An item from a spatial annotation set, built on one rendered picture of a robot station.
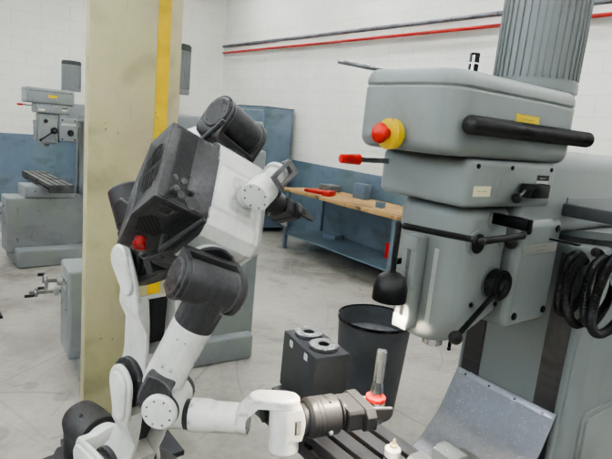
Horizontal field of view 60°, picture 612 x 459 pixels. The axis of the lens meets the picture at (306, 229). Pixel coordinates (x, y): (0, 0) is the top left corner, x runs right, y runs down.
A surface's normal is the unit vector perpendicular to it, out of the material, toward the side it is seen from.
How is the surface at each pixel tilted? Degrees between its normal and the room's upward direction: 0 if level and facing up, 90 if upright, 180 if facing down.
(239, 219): 58
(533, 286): 90
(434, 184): 90
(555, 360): 90
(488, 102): 90
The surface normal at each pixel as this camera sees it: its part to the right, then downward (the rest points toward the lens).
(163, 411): -0.11, 0.15
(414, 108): -0.79, 0.04
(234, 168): 0.68, -0.36
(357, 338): -0.55, 0.17
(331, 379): 0.46, 0.22
